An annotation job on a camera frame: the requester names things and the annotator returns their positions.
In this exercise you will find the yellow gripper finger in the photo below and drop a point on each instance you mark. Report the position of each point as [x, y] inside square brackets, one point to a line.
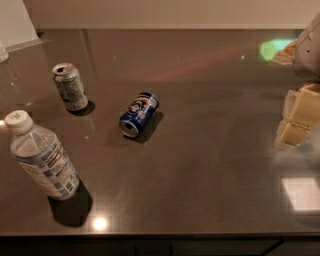
[301, 113]

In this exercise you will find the blue pepsi can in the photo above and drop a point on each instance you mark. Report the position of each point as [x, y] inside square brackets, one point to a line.
[138, 114]

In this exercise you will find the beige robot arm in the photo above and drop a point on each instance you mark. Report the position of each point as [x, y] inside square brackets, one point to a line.
[303, 54]

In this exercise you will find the green and white soda can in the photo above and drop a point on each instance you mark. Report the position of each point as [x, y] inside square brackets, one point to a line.
[70, 87]

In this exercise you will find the clear plastic water bottle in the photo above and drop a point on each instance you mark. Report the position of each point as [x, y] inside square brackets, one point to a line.
[40, 153]

